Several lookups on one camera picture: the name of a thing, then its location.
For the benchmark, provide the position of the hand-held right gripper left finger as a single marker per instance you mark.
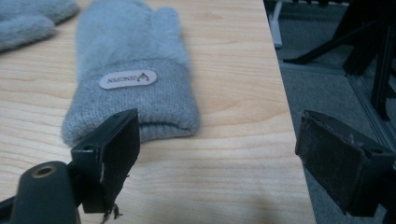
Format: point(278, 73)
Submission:
point(107, 161)

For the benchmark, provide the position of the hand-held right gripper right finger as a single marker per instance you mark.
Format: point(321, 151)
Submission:
point(339, 161)

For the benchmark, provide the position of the grey fuzzy mitten with label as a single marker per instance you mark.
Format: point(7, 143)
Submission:
point(130, 62)

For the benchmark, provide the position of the white table leg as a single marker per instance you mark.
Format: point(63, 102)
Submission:
point(276, 26)

